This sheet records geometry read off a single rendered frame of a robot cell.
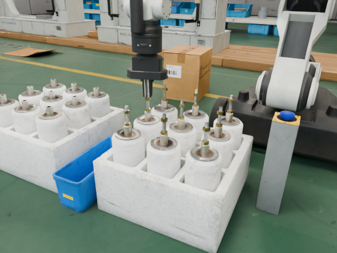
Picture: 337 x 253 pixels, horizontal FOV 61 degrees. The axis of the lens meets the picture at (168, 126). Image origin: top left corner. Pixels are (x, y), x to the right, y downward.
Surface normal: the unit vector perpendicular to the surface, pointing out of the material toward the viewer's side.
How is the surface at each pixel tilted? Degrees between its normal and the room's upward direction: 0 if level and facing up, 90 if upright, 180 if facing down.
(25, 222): 0
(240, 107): 45
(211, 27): 90
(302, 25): 70
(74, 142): 90
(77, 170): 88
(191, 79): 90
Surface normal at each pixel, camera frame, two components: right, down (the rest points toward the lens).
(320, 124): -0.33, -0.37
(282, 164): -0.44, 0.37
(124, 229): 0.02, -0.90
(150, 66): -0.14, 0.42
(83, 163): 0.90, 0.17
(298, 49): -0.44, 0.03
